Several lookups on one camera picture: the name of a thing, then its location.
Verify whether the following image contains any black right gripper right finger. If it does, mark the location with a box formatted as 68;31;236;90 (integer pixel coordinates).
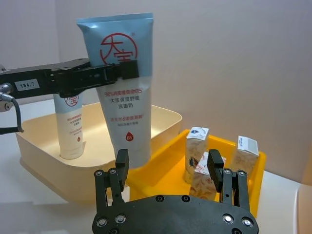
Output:
207;149;252;213

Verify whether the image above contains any blue white cleanser tube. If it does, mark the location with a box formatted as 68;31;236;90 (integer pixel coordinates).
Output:
76;12;155;169
53;94;85;160

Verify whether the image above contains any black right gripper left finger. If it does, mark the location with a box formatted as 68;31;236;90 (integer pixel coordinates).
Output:
94;149;130;213

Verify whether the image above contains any thin dark cable silver plug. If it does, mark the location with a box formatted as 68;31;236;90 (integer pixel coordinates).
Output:
0;82;25;135

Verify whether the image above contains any cream plastic bin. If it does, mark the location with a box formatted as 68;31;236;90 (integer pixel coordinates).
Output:
15;101;183;203

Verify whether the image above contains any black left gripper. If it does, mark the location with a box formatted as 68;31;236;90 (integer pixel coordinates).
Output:
0;58;141;99

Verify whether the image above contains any small yellow plastic bin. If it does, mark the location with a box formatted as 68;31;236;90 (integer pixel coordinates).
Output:
126;128;267;219

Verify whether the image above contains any white patterned small carton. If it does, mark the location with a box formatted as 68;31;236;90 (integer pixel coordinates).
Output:
189;151;227;201
185;126;210;183
230;135;260;176

